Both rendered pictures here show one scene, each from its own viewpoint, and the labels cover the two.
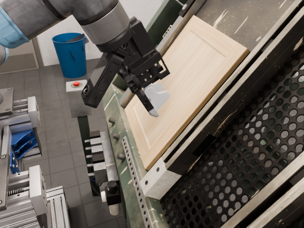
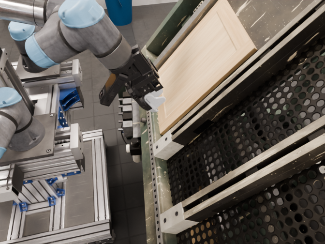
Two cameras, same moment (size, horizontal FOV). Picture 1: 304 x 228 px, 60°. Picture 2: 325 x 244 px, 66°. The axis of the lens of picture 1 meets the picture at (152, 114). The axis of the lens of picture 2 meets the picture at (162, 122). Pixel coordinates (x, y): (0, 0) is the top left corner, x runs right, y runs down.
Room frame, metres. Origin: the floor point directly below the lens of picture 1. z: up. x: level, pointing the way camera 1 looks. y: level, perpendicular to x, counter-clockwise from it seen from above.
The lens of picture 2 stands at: (-0.01, -0.11, 1.84)
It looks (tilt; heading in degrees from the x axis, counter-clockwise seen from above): 49 degrees down; 10
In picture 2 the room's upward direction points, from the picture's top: straight up
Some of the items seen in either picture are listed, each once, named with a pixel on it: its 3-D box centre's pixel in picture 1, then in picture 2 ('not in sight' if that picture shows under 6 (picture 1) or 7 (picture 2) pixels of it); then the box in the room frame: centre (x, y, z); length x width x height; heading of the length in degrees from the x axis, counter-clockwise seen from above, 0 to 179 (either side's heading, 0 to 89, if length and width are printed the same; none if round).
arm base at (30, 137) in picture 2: not in sight; (20, 128); (0.51, 0.54, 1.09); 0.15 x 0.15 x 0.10
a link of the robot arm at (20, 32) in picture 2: not in sight; (26, 34); (0.97, 0.72, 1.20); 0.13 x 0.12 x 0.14; 176
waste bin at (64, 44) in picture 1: (73, 54); (120, 1); (3.44, 1.08, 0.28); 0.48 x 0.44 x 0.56; 112
